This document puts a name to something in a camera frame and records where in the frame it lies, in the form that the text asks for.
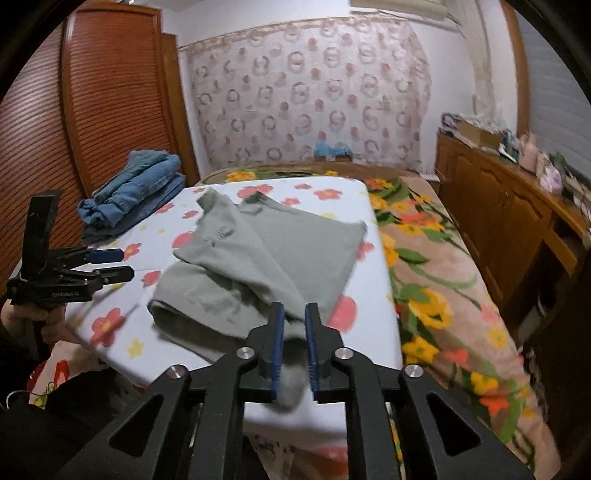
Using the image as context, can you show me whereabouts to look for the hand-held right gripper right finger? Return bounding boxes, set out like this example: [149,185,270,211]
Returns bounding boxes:
[305,302,536,480]

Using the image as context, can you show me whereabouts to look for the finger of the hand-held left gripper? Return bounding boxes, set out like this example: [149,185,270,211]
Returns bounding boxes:
[95,265,135,285]
[69,248,124,264]

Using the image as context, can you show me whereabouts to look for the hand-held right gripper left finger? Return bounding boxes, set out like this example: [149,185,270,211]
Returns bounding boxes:
[55,302,285,480]

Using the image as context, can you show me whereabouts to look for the grey pants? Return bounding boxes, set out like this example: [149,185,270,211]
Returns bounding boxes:
[148,187,369,411]

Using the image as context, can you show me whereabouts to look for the person's left hand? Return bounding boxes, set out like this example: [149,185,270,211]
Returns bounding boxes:
[0,302,70,346]

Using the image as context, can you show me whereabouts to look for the folded blue jeans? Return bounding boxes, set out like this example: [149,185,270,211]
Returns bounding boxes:
[76,149,186,243]

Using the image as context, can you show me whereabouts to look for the person's dark clothing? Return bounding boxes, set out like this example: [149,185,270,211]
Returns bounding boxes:
[0,364,153,480]

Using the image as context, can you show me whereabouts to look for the beige floral blanket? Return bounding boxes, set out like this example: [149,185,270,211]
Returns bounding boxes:
[28,166,561,480]

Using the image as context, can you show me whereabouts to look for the wooden louvered wardrobe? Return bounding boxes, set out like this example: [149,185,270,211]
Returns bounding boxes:
[0,0,201,296]

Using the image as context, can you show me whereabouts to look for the blue plastic bag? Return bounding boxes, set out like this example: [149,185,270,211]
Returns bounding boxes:
[314,141,354,160]

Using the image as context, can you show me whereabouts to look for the wooden sideboard cabinet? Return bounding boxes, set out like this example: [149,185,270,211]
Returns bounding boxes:
[436,131,591,416]

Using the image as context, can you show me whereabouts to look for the pink soft toy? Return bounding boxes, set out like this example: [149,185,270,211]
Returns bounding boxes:
[538,154,567,193]

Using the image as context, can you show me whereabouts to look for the grey window blind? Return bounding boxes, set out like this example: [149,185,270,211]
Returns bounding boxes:
[526,9,591,176]

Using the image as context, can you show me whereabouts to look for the white air conditioner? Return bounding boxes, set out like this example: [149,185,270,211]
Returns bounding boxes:
[348,0,462,21]

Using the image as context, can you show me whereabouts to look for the ring patterned lace curtain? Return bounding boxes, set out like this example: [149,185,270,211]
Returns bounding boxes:
[178,14,432,171]

